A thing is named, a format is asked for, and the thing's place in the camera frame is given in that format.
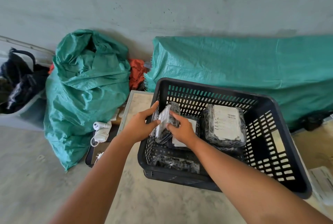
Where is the orange cloth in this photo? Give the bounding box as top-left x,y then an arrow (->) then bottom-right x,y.
129,59 -> 149,91

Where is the person's right hand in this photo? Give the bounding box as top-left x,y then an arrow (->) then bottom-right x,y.
166,110 -> 199,147

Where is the large labelled packet of black parts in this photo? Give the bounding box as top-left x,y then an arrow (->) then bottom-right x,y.
202,104 -> 247,148

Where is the white paper sheet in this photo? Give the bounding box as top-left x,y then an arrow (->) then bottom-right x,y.
308,166 -> 333,207

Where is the green woven tarp cover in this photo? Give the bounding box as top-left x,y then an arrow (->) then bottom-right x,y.
144,36 -> 333,130

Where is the clear packet with white label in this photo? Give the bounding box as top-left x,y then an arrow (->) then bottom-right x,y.
155,101 -> 181,145

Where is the green woven sack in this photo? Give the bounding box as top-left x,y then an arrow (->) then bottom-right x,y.
44,29 -> 131,172

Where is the person's left hand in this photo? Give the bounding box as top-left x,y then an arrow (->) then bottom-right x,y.
121,101 -> 161,144

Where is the black plastic slotted crate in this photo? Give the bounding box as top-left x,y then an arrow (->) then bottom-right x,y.
137,77 -> 313,199

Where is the person's left forearm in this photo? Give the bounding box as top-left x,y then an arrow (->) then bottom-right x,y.
49,132 -> 146,224

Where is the black bag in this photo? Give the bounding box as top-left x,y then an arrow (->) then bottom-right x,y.
0,48 -> 50,114

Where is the flat packet with white label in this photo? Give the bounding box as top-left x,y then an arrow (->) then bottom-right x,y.
166,117 -> 201,150

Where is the person's right forearm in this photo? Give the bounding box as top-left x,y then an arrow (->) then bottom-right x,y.
188,138 -> 333,224

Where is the white charger with coiled cable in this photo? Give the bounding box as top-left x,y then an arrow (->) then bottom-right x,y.
90,121 -> 112,147

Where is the clear packet of black parts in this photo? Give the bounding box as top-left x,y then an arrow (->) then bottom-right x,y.
153,155 -> 201,174

